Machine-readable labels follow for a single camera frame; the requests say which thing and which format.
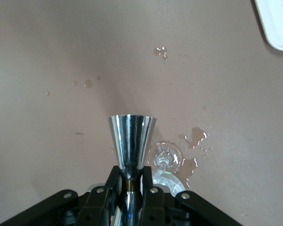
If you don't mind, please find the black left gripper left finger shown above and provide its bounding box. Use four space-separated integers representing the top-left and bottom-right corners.
0 164 121 226

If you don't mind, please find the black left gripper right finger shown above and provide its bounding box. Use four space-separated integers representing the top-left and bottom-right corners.
141 164 243 226

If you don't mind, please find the steel double jigger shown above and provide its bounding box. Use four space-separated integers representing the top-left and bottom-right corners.
108 114 158 226

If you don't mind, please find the clear stemmed wine glass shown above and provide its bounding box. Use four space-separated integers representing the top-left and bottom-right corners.
147 140 187 196

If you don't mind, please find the brown table cover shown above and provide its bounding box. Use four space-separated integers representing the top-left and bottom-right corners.
0 0 283 226

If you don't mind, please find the cream tray with rabbit print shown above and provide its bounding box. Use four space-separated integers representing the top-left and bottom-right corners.
253 0 283 51

